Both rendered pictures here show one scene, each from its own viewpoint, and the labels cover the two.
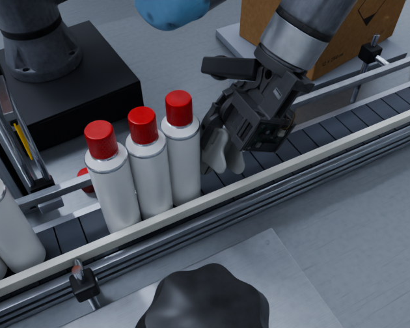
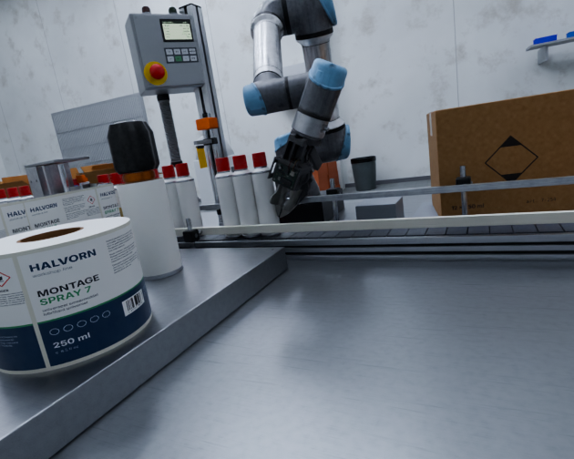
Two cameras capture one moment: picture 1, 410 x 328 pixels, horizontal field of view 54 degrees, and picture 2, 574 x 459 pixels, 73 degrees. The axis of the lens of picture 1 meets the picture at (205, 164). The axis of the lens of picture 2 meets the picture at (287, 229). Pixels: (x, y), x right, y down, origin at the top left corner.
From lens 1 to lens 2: 0.85 m
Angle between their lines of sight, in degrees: 58
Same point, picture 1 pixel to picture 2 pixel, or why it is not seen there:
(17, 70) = not seen: hidden behind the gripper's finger
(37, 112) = not seen: hidden behind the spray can
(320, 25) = (303, 106)
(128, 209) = (227, 210)
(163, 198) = (244, 212)
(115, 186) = (220, 188)
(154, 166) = (237, 183)
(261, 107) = (285, 158)
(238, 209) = (286, 243)
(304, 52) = (298, 121)
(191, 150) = (259, 183)
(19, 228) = (189, 202)
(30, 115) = not seen: hidden behind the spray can
